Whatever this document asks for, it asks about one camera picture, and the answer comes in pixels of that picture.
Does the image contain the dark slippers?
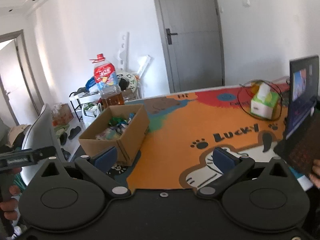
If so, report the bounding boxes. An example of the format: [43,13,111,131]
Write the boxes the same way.
[59,126,82,146]

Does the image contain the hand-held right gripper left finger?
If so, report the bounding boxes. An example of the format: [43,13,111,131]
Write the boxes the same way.
[35,147,132,200]

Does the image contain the black shoe rack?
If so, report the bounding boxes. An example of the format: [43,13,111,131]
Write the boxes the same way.
[69,90,101,122]

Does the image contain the large bottle with red cap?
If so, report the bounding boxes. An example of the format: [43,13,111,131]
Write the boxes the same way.
[89,53,125,108]

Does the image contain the brown cardboard box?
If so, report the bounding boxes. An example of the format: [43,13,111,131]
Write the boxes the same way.
[78,104,151,166]

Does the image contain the grey side door frame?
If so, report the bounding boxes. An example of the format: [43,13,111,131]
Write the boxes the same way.
[0,30,46,126]

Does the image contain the black door handle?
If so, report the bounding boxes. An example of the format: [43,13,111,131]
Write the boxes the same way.
[165,28,179,46]

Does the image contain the black cable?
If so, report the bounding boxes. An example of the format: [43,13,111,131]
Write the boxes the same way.
[237,78,291,122]

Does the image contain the grey door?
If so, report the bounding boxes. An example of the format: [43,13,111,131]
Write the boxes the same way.
[151,0,225,93]

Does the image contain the cardboard box with goods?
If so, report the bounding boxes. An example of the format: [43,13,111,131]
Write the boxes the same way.
[51,103,74,127]

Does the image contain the white foam piece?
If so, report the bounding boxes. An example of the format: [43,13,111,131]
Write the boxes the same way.
[134,55,152,80]

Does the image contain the colourful printed table mat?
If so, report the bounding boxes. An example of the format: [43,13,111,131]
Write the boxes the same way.
[72,83,313,191]

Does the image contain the panda printed ring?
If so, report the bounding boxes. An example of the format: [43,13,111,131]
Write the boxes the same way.
[116,71,138,92]

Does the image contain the black laptop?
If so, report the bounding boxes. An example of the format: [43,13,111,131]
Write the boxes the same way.
[273,55,320,178]

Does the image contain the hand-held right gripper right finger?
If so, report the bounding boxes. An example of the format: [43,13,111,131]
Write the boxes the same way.
[197,147,294,200]

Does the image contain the green snack packet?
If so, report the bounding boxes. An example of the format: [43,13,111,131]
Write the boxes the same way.
[108,116,123,128]

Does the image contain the green white tissue box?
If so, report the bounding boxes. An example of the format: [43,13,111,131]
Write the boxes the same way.
[250,82,281,119]

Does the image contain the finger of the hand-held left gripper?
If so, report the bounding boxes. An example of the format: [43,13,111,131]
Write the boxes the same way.
[0,146,57,167]

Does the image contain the blue bag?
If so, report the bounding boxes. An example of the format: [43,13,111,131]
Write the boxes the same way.
[85,78,97,91]

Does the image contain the white plastic bag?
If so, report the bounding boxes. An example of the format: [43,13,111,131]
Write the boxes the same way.
[82,102,103,128]

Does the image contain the grey chair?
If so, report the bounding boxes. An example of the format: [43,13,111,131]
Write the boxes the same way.
[21,103,63,188]

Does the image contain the beige cap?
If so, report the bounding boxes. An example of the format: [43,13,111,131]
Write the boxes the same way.
[7,124,32,147]

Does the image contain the tall white foam board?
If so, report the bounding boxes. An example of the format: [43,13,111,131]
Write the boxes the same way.
[116,32,131,75]

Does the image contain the person's left hand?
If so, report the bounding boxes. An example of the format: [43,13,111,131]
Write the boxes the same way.
[0,186,22,221]

